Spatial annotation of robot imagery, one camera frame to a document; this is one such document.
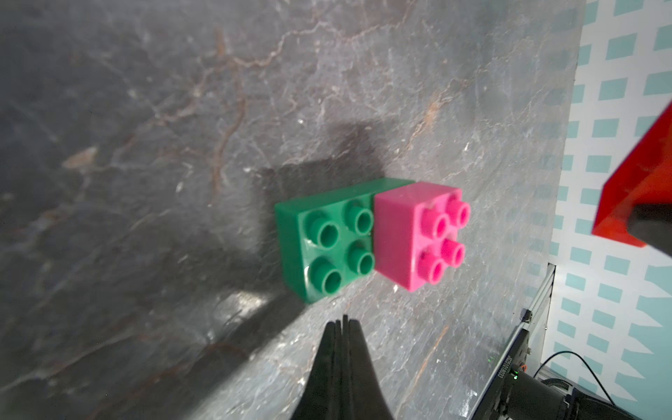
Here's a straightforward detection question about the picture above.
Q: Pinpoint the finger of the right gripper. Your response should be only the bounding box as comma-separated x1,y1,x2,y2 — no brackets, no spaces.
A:
628,204,672,257

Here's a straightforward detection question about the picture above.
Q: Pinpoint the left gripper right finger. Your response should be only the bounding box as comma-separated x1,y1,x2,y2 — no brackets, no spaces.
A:
343,315,393,419

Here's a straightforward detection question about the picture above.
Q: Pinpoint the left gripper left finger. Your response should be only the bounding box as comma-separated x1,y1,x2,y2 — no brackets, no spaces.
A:
292,320,342,420

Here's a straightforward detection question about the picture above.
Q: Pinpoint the red lego brick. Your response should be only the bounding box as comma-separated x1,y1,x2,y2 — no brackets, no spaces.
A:
591,107,671,248

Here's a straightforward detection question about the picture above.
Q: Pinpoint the green lego brick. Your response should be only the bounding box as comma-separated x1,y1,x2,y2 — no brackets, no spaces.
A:
274,178,412,304

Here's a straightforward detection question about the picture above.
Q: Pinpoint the pink lego brick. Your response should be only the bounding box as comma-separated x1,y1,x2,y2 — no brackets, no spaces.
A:
373,182,471,292

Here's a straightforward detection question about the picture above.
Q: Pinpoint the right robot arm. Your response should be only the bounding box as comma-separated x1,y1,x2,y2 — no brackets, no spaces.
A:
496,204,671,419

